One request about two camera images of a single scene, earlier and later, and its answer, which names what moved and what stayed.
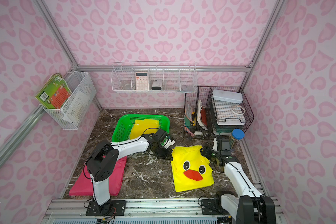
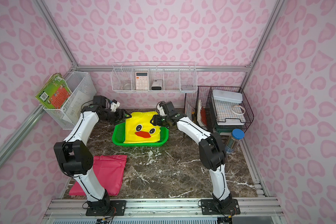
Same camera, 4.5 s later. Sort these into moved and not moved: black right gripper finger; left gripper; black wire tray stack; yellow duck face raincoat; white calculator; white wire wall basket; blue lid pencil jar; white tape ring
Moved: black right gripper finger; left gripper; yellow duck face raincoat
Not moved: blue lid pencil jar; white tape ring; white calculator; white wire wall basket; black wire tray stack
